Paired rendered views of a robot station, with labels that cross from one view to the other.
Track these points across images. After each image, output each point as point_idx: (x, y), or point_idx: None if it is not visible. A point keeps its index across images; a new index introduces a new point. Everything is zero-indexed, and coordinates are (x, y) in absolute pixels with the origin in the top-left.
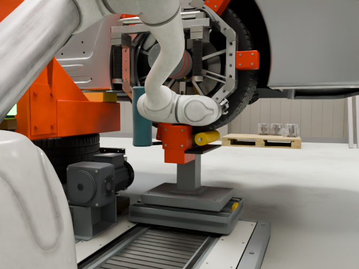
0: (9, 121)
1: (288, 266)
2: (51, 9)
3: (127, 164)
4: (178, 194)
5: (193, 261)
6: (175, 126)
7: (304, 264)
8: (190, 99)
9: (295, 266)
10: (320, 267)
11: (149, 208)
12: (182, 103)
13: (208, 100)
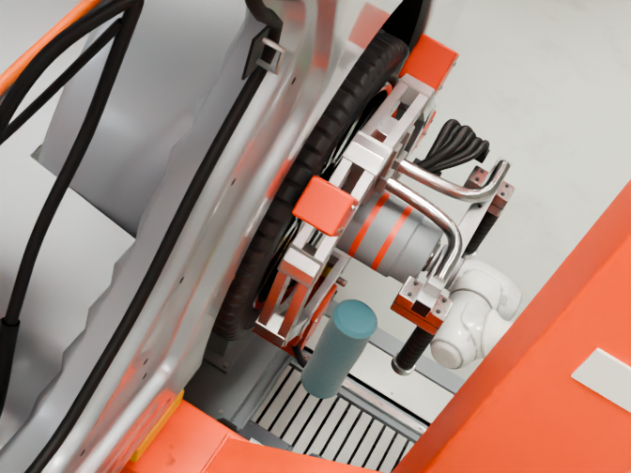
0: None
1: (346, 294)
2: None
3: (229, 423)
4: (241, 359)
5: (387, 408)
6: (327, 301)
7: (344, 274)
8: (516, 300)
9: (346, 285)
10: (353, 261)
11: (244, 425)
12: (496, 308)
13: (508, 277)
